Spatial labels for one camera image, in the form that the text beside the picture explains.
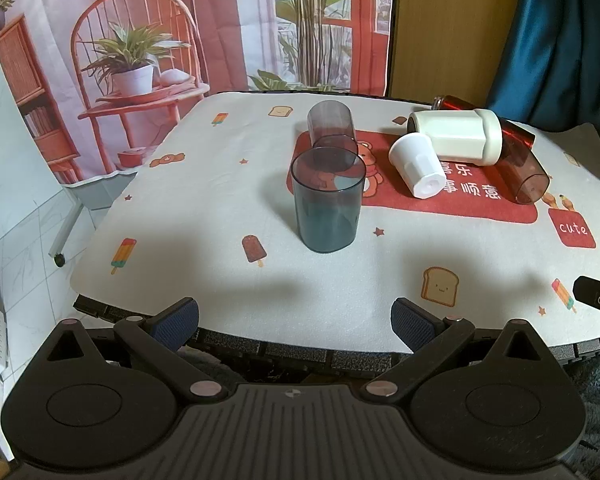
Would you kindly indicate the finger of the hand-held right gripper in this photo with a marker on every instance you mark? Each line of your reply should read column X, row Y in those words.
column 592, row 292

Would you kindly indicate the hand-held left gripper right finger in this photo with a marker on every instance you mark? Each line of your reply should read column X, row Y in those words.
column 412, row 327

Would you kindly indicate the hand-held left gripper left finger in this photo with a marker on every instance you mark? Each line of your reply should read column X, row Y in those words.
column 176, row 324

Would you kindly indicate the brown-red translucent cup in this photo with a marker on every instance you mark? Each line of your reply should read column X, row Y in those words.
column 527, row 175

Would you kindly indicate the blue-grey translucent cup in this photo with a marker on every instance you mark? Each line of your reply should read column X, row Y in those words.
column 327, row 210

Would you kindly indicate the small white cup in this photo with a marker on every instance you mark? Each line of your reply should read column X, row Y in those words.
column 416, row 167

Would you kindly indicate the dark red translucent cup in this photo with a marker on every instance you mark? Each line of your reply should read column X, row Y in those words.
column 517, row 135

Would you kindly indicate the large white cup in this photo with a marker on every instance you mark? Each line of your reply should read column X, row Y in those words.
column 455, row 135

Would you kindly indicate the purple-grey translucent cup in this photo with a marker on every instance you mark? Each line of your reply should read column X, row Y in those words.
column 330, row 125

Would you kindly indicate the grey fuzzy rug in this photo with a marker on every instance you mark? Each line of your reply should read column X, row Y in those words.
column 597, row 400

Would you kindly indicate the black table edge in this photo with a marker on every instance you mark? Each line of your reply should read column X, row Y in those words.
column 290, row 347

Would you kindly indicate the printed white table mat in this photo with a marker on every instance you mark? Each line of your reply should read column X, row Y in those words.
column 205, row 200

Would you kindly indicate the white cart leg with caster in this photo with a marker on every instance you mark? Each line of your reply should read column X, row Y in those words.
column 62, row 240

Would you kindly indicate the teal curtain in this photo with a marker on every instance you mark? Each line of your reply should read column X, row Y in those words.
column 565, row 35

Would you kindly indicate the printed backdrop cloth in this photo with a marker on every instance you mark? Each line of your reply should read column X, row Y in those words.
column 180, row 35

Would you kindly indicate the wooden cabinet panel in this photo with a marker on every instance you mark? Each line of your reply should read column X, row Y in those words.
column 450, row 25

